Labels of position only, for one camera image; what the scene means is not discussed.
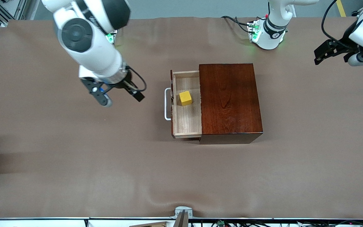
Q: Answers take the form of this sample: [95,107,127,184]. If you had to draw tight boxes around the yellow cube block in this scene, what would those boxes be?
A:
[179,91,193,107]

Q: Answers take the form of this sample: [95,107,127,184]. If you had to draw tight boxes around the wooden drawer with white handle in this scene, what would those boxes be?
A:
[164,70,203,139]

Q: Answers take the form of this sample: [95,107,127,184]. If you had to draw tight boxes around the black left arm base cable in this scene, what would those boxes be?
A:
[221,15,256,33]

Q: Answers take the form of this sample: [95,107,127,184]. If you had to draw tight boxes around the grey metal clamp bracket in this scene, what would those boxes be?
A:
[170,206,193,227]

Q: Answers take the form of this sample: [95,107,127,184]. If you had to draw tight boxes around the light wooden board piece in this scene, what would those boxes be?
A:
[129,221,169,227]

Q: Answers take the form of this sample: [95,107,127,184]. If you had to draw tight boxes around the aluminium frame structure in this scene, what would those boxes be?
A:
[0,0,27,26]

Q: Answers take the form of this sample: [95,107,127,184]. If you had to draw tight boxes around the dark red wooden cabinet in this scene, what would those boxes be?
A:
[199,63,263,145]

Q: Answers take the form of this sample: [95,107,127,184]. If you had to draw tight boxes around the brown table cloth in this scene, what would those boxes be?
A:
[0,16,363,220]

